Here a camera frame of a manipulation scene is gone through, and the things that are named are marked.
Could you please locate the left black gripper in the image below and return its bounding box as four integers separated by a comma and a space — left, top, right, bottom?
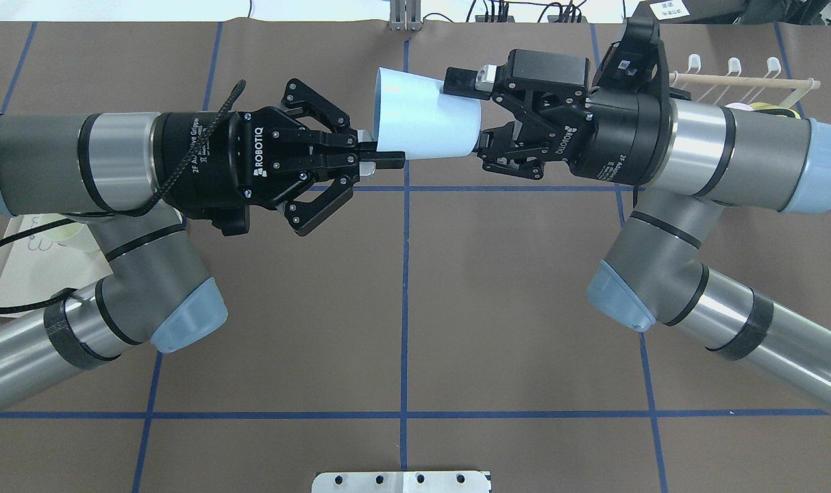
152, 78, 406, 236

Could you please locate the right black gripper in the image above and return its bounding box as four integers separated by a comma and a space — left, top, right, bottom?
445, 49, 671, 186

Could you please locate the light blue cup off tray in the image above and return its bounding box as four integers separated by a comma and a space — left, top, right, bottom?
373, 66, 482, 160

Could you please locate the cream plastic cup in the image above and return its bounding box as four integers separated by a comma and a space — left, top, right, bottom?
40, 221, 99, 253

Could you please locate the yellow plastic cup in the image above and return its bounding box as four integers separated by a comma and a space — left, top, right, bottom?
749, 102, 801, 119

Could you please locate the pink plastic cup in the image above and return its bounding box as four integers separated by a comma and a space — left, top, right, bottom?
724, 102, 754, 112

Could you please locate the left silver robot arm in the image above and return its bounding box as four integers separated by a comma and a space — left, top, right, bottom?
0, 79, 406, 412

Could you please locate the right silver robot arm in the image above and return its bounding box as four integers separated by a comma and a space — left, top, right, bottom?
444, 49, 831, 413

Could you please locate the small grey labelled box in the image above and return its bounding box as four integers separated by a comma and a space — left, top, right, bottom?
630, 0, 748, 25

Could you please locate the cream plastic tray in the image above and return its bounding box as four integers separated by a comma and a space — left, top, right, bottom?
0, 233, 112, 307

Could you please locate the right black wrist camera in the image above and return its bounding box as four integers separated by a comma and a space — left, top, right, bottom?
593, 16, 670, 99

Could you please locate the aluminium frame post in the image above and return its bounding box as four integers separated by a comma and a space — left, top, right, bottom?
389, 0, 423, 31

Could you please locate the white wire cup rack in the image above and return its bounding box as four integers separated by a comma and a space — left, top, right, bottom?
669, 53, 823, 110

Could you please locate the white central pedestal column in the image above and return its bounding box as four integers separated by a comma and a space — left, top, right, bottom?
311, 469, 493, 492

